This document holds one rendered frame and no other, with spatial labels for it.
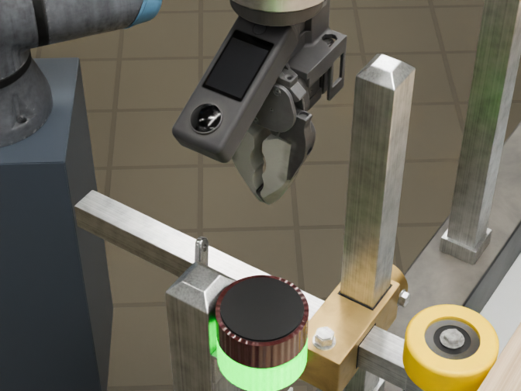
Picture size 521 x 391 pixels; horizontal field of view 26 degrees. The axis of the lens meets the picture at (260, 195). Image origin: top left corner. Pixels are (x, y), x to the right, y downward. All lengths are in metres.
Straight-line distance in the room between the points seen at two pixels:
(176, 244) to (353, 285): 0.19
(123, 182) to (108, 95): 0.31
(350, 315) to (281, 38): 0.31
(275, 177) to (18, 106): 0.77
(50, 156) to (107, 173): 0.87
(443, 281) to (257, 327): 0.62
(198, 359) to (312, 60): 0.26
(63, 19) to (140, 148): 1.00
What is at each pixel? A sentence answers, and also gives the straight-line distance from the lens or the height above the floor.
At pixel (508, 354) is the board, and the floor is 0.90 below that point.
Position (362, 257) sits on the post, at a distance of 1.01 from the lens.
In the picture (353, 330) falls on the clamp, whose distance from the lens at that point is 1.03.
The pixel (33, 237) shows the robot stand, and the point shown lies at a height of 0.45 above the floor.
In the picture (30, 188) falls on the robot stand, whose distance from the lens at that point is 1.66.
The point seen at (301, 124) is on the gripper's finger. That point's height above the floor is 1.09.
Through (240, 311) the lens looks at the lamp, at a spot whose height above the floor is 1.11.
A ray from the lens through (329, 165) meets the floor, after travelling 2.49.
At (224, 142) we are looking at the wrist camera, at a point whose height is 1.12.
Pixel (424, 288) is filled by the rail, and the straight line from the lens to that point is 1.30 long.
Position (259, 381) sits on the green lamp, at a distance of 0.73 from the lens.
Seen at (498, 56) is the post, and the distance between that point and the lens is 1.15.
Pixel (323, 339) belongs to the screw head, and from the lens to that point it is 1.01.
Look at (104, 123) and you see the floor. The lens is 2.62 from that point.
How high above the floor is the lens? 1.66
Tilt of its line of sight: 43 degrees down
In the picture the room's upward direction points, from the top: straight up
